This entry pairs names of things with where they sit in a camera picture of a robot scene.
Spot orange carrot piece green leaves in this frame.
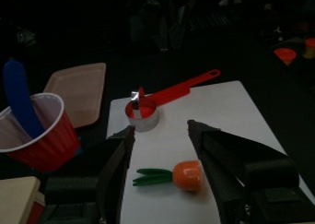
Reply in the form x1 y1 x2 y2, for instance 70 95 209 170
133 159 204 193

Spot red plastic cup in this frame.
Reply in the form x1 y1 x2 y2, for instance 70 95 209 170
0 92 83 173

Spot yellow and red toy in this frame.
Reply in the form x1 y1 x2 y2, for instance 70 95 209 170
304 37 315 60

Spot small orange cup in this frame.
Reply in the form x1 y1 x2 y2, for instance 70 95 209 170
274 47 298 66

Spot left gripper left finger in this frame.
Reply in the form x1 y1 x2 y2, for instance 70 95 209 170
98 125 137 224

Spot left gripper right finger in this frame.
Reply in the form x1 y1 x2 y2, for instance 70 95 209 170
188 119 298 224

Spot white cutting board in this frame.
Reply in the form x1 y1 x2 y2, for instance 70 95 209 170
105 79 315 224

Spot red toy knife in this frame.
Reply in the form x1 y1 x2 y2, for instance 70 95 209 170
125 68 224 120

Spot beige plastic tray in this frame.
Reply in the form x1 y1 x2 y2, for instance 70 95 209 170
43 62 107 129

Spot wooden box with red panel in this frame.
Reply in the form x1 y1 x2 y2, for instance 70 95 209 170
0 175 47 224

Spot silver metal cup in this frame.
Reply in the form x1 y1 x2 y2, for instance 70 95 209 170
125 90 161 133

